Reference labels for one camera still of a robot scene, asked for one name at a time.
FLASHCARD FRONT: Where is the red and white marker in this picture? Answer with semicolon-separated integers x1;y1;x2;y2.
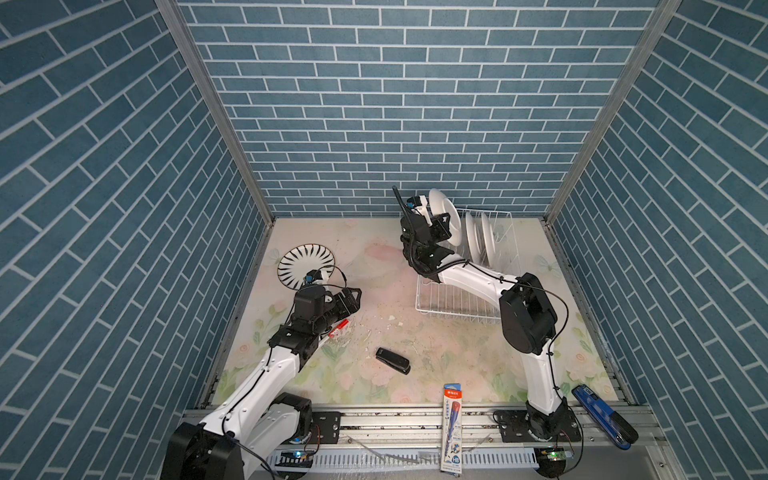
328;319;349;338

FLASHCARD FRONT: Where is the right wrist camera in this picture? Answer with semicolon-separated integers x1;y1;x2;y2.
406;195;432;226

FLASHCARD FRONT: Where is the blue striped white plate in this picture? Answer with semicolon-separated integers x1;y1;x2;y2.
277;243;335;290

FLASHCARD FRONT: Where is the blue and black handheld tool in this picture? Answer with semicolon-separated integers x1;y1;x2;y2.
571;384;639;450

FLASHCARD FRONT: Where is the white wire dish rack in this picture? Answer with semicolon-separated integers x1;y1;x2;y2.
415;209;523;323

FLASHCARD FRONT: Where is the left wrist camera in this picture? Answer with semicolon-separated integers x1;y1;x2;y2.
303;269;324;286

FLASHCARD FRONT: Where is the black stapler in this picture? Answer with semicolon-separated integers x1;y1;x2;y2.
375;348;411;375

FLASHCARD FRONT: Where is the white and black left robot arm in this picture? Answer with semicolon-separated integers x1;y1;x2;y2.
160;284;362;479

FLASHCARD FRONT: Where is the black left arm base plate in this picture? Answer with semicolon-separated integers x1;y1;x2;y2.
278;411;342;446

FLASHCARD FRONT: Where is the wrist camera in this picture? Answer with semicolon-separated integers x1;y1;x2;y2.
406;195;432;226
303;269;324;286

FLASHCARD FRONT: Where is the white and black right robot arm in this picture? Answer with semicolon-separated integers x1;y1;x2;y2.
400;202;569;441

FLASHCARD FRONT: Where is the aluminium front rail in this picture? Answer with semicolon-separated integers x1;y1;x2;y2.
170;404;661;451

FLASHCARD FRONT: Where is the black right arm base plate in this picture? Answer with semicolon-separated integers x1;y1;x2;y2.
492;409;582;443

